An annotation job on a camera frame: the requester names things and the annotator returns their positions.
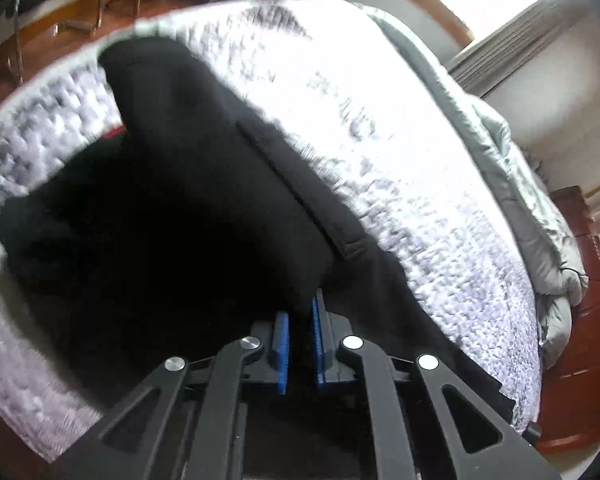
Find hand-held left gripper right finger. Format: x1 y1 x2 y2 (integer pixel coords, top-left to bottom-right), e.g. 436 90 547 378
310 290 561 480

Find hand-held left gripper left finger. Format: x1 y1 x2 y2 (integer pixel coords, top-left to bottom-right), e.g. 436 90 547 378
45 310 293 480

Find black pants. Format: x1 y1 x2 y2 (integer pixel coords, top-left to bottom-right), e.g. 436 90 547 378
0 39 516 431

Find white quilted mattress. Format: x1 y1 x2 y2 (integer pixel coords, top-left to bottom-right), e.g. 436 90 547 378
0 0 543 463

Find grey duvet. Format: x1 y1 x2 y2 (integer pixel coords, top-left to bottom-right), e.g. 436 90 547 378
352 2 588 371

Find white pleated curtain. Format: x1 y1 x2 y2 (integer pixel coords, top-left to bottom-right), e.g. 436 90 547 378
445 7 581 98

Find wooden bed frame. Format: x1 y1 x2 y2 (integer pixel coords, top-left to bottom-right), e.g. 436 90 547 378
535 185 600 456

